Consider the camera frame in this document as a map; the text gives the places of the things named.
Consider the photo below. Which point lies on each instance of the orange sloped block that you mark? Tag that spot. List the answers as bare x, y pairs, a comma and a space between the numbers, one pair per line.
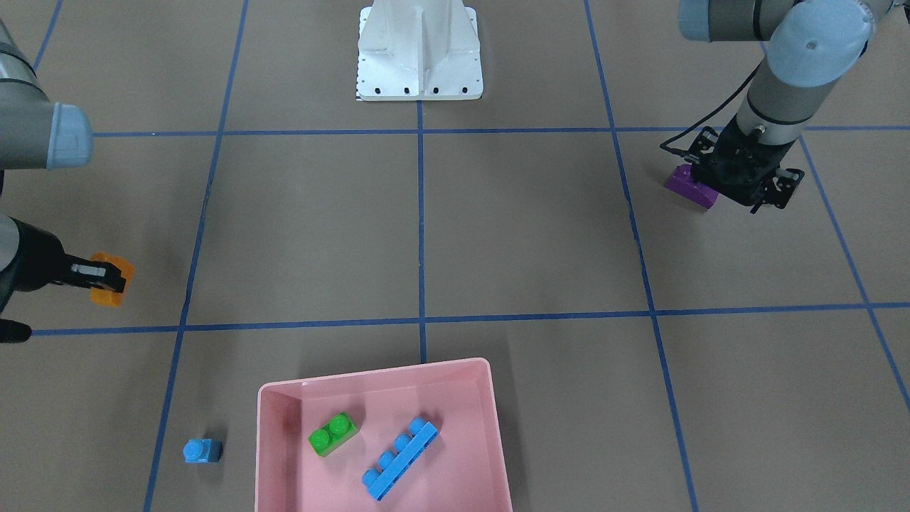
108, 299

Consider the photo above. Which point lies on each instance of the purple sloped block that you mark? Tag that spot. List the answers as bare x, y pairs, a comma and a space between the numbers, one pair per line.
682, 183

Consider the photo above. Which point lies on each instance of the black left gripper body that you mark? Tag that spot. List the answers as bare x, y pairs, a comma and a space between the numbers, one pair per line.
777, 184

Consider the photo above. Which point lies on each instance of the long blue four-stud block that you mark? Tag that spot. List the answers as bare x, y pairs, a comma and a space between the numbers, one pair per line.
392, 464

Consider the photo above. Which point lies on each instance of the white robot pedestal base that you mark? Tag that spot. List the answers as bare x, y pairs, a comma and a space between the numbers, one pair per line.
412, 51

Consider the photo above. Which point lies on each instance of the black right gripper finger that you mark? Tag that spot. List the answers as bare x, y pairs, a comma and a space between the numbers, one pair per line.
91, 274

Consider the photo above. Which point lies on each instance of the green two-stud block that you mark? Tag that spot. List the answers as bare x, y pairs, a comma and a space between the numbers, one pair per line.
337, 431

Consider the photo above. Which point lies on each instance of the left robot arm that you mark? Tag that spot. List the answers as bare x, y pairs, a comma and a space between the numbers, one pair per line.
810, 46

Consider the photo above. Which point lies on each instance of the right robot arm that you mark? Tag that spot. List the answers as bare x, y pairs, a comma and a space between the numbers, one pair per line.
38, 133

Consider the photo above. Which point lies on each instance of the pink plastic box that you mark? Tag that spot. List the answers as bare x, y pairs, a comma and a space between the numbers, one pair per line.
462, 470

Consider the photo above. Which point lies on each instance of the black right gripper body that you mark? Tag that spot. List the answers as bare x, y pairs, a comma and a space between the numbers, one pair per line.
37, 267

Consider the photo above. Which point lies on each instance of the small blue single-stud block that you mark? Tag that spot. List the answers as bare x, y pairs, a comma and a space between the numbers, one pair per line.
202, 451

